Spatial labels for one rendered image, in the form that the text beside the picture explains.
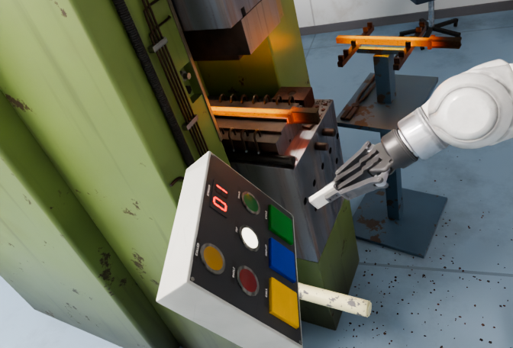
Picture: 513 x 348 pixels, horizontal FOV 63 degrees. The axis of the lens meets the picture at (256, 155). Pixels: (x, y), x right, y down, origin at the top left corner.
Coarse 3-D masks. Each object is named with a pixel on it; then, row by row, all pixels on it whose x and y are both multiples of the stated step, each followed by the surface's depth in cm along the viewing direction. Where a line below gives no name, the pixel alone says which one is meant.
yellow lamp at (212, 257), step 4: (208, 248) 73; (212, 248) 74; (204, 252) 72; (208, 252) 72; (212, 252) 73; (216, 252) 74; (204, 256) 71; (208, 256) 72; (212, 256) 72; (216, 256) 73; (220, 256) 74; (208, 260) 71; (212, 260) 72; (216, 260) 73; (220, 260) 73; (208, 264) 71; (212, 264) 71; (216, 264) 72; (220, 264) 73; (212, 268) 71; (216, 268) 72; (220, 268) 72
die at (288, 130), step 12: (276, 108) 137; (288, 108) 137; (216, 120) 143; (228, 120) 141; (240, 120) 139; (252, 120) 137; (264, 120) 135; (276, 120) 133; (288, 120) 132; (252, 132) 134; (264, 132) 131; (276, 132) 129; (288, 132) 133; (228, 144) 136; (240, 144) 133; (252, 144) 131; (264, 144) 128; (276, 144) 126; (288, 144) 134
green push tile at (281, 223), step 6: (270, 210) 96; (276, 210) 97; (270, 216) 94; (276, 216) 96; (282, 216) 98; (270, 222) 93; (276, 222) 94; (282, 222) 96; (288, 222) 98; (270, 228) 92; (276, 228) 93; (282, 228) 95; (288, 228) 97; (276, 234) 93; (282, 234) 93; (288, 234) 95; (288, 240) 94
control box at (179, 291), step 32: (192, 192) 84; (224, 192) 87; (256, 192) 97; (192, 224) 76; (224, 224) 81; (256, 224) 89; (192, 256) 69; (224, 256) 75; (256, 256) 83; (160, 288) 70; (192, 288) 66; (224, 288) 71; (256, 288) 77; (192, 320) 72; (224, 320) 72; (256, 320) 72
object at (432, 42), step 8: (336, 40) 170; (344, 40) 168; (360, 40) 164; (368, 40) 162; (376, 40) 160; (384, 40) 158; (392, 40) 156; (400, 40) 154; (408, 40) 152; (416, 40) 151; (424, 40) 149; (432, 40) 148; (440, 40) 146; (448, 40) 144; (456, 40) 143; (448, 48) 146; (456, 48) 145
